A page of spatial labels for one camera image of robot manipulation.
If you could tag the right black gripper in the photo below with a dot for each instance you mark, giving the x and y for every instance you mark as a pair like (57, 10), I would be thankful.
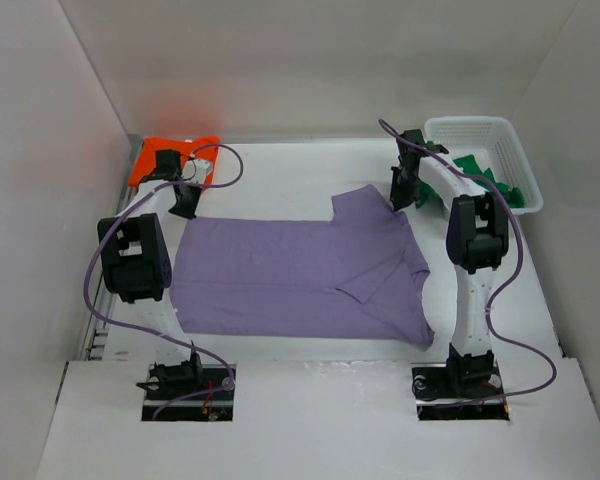
(398, 198)

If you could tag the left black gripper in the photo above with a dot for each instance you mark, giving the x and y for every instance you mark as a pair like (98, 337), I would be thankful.
(188, 213)

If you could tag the orange t-shirt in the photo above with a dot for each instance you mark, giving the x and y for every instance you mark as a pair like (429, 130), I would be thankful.
(146, 160)

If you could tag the green t-shirt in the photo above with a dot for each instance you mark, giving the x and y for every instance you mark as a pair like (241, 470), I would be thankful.
(480, 172)

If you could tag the lavender t-shirt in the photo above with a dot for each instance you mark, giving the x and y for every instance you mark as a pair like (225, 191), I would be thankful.
(359, 275)

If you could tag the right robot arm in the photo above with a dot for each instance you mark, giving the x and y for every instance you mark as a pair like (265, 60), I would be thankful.
(477, 239)

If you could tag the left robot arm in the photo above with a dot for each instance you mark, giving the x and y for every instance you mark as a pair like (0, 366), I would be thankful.
(137, 267)

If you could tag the white plastic bin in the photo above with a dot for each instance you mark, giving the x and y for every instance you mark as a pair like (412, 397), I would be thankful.
(459, 131)

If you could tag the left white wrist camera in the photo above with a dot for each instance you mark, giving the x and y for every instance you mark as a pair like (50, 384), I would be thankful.
(198, 170)

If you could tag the aluminium rail left edge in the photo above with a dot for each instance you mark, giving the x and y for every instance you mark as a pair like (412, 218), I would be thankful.
(96, 331)

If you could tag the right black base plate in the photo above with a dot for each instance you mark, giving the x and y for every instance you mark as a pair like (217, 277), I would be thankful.
(438, 400)

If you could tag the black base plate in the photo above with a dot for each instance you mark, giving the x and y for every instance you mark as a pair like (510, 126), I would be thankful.
(206, 399)
(438, 400)

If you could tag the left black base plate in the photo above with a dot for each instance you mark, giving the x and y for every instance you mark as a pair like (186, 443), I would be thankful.
(206, 399)

